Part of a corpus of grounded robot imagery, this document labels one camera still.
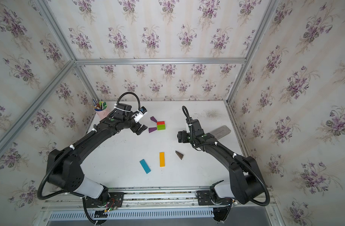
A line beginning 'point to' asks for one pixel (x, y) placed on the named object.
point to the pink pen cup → (102, 114)
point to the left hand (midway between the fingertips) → (140, 120)
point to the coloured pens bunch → (99, 105)
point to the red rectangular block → (160, 123)
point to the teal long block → (145, 166)
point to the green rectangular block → (161, 127)
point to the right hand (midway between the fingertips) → (185, 134)
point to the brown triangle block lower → (179, 154)
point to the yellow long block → (161, 159)
